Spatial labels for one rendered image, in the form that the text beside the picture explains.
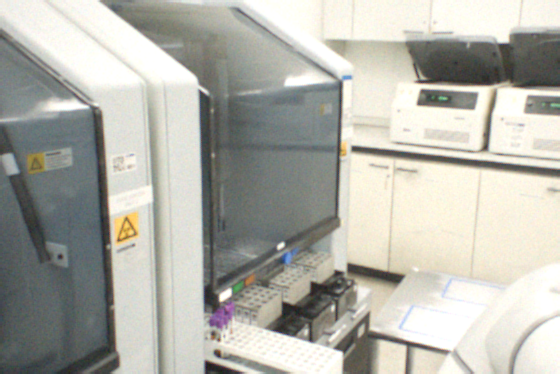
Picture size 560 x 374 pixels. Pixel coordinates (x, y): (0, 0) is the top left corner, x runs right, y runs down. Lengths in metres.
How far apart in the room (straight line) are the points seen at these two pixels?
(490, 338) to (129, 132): 0.64
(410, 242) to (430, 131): 0.70
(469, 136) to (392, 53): 1.05
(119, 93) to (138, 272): 0.31
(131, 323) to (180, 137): 0.34
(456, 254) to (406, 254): 0.31
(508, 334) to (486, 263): 2.82
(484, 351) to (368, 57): 3.58
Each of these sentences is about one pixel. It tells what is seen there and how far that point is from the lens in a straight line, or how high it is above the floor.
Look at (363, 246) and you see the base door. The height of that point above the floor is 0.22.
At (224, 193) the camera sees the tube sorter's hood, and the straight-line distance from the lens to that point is 1.22.
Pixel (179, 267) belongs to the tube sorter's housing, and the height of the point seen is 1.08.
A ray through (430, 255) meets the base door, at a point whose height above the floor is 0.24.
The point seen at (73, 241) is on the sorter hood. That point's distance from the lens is 0.96.
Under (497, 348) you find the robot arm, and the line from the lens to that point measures 0.74.
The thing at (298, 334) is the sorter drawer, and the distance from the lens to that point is 1.48.
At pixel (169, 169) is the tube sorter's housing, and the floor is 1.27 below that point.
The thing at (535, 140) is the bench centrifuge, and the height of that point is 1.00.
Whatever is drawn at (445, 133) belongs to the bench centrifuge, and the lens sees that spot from 3.42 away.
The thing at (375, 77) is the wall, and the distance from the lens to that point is 4.21.
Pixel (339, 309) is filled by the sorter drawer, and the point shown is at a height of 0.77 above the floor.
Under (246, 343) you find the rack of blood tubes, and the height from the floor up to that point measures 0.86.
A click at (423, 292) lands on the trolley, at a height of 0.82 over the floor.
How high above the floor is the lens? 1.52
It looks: 14 degrees down
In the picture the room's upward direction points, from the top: 2 degrees clockwise
